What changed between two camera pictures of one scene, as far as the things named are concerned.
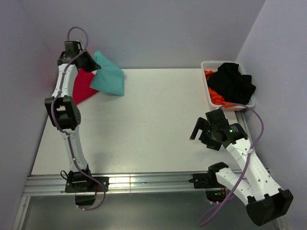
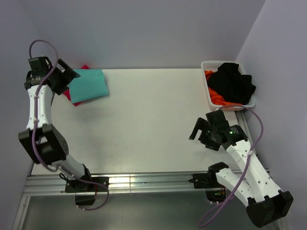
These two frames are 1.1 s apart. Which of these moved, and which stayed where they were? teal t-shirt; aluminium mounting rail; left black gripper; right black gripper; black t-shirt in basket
Moved: left black gripper; teal t-shirt
Stayed: right black gripper; black t-shirt in basket; aluminium mounting rail
